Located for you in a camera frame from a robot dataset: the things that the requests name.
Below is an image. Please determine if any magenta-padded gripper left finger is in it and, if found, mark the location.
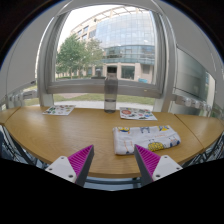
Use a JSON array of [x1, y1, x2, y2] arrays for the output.
[[44, 144, 95, 187]]

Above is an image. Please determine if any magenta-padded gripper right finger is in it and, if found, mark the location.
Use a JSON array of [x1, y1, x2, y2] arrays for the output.
[[133, 144, 184, 187]]

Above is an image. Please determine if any white cartoon-print towel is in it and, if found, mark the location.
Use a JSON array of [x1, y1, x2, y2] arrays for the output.
[[112, 124, 182, 156]]

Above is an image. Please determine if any large sticker sheet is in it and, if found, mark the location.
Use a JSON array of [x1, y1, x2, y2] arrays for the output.
[[119, 106, 158, 121]]

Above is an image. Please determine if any dark chair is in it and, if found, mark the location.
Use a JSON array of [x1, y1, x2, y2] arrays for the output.
[[184, 131, 224, 166], [0, 125, 46, 168]]

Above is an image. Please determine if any small sticker sheet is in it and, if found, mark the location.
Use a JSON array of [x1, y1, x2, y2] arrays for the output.
[[42, 104, 76, 117]]

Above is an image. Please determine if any clear grey water bottle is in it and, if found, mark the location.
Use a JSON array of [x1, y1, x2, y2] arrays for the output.
[[103, 72, 119, 114]]

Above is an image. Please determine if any grey framed window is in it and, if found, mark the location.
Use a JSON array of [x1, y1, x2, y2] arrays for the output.
[[36, 2, 177, 108]]

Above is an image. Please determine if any frosted side window pane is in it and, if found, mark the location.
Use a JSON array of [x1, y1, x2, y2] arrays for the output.
[[174, 46, 218, 108]]

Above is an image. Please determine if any green tree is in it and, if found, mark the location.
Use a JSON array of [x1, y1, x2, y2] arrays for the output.
[[55, 33, 105, 80]]

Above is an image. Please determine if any glass-fronted building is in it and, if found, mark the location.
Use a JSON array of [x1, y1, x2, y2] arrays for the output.
[[68, 6, 158, 84]]

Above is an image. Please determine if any white wall socket rail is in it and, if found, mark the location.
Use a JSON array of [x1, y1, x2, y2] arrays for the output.
[[0, 88, 38, 108], [173, 93, 215, 113]]

